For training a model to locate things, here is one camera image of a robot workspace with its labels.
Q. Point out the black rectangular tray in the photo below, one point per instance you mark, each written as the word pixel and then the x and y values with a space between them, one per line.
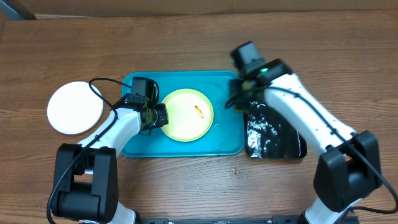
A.
pixel 269 135

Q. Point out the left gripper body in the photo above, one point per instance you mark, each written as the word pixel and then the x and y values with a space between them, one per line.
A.
pixel 160 116

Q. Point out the yellow plate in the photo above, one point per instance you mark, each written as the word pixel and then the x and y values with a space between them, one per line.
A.
pixel 190 114

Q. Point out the green yellow sponge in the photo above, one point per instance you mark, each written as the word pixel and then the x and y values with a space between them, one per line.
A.
pixel 241 107

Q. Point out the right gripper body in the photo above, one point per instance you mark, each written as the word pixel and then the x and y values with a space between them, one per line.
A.
pixel 241 94

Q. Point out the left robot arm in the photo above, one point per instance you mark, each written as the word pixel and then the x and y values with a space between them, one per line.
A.
pixel 85 182

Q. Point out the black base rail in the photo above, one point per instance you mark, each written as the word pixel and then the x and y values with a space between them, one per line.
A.
pixel 286 219

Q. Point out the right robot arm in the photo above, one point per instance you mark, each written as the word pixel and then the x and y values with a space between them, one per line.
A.
pixel 348 162

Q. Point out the blue plastic tray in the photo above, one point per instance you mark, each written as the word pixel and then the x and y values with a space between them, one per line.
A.
pixel 224 138

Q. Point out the white plate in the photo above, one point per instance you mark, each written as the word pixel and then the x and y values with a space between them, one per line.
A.
pixel 75 108

